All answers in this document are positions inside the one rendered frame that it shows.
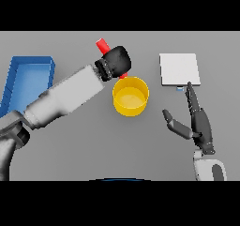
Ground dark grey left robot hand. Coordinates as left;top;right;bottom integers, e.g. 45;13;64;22
94;45;132;83

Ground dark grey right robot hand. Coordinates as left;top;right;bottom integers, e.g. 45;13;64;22
161;82;217;156

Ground red beaker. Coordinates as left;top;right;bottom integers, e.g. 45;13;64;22
95;38;129;80

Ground yellow bowl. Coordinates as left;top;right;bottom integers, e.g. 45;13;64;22
112;76;150;117

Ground pale square measuring scale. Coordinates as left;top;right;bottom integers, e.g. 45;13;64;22
158;53;202;92

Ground blue tray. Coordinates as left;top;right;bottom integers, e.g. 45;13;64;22
0;55;56;119

